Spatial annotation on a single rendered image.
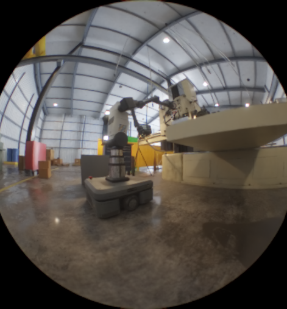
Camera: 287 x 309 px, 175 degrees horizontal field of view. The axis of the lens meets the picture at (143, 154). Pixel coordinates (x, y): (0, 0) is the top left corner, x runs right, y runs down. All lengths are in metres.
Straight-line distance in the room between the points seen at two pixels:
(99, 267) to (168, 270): 0.29
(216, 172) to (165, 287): 1.58
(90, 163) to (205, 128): 1.56
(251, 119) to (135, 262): 0.83
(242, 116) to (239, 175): 1.25
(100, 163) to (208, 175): 1.84
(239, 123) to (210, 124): 0.16
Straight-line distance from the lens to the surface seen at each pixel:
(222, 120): 0.53
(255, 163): 1.72
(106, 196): 0.72
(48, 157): 7.79
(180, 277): 0.51
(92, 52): 9.73
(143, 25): 8.04
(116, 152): 0.95
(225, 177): 1.69
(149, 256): 0.55
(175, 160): 2.01
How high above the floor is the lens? 0.47
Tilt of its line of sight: 3 degrees up
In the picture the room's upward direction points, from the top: straight up
